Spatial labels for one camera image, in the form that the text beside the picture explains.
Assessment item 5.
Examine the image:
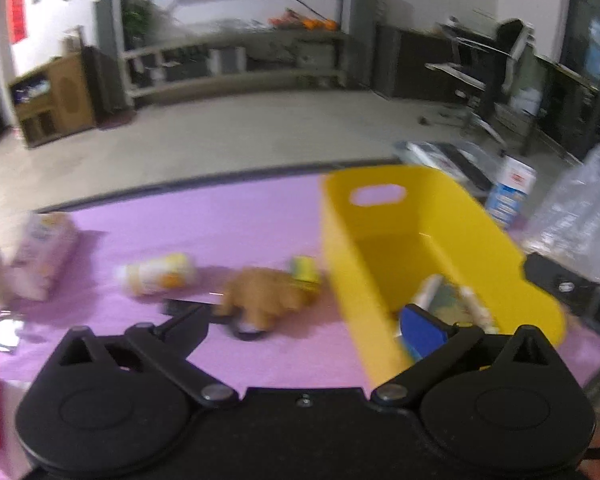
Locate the cartoon print tissue pack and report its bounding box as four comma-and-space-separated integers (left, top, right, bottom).
11, 211, 78, 302

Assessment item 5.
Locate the wooden cabinet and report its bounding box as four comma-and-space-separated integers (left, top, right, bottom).
7, 52, 98, 148

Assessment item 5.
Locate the blue and white milk carton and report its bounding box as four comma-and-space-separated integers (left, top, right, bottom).
485, 155, 537, 228

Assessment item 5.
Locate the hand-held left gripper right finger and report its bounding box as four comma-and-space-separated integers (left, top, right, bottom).
370, 304, 556, 408

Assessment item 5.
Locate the cream bottle with yellow label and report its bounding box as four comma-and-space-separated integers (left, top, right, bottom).
115, 254, 198, 297

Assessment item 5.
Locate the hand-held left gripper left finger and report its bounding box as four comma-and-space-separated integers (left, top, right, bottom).
52, 304, 241, 408

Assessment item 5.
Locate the tall dark floor speaker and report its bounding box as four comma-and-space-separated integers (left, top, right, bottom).
342, 0, 381, 91
94, 0, 133, 128

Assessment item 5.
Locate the green potted plant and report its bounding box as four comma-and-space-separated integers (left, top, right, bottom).
122, 0, 156, 51

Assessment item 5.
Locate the brown plush bear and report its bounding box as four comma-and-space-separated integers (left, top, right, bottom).
219, 267, 321, 333

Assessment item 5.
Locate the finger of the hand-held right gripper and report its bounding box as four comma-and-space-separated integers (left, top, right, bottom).
524, 252, 600, 307

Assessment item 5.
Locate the black office chair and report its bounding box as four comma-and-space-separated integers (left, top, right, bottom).
425, 17, 536, 148

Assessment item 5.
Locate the grey television stand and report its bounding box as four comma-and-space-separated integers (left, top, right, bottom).
122, 27, 351, 98

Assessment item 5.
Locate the small yellow can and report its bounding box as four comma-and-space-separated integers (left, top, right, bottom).
287, 255, 323, 291

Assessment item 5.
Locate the black cabinet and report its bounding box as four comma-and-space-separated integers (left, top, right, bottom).
377, 22, 481, 98

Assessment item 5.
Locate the clear plastic bag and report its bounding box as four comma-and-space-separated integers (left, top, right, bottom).
522, 142, 600, 286

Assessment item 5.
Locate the red wall couplet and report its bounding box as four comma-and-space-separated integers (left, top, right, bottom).
7, 0, 28, 43

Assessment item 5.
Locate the yellow plastic basket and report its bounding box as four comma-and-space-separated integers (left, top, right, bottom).
320, 165, 567, 388

